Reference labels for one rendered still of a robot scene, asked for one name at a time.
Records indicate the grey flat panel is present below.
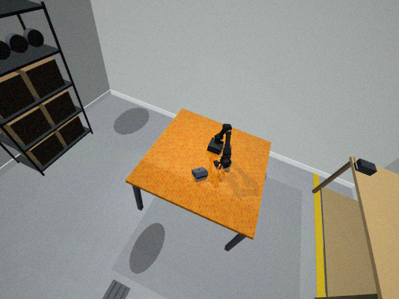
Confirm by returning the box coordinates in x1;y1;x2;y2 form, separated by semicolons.
191;167;208;181

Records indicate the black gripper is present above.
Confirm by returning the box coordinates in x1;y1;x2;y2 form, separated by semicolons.
213;157;231;167

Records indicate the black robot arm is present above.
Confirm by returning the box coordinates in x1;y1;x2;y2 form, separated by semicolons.
214;124;232;169

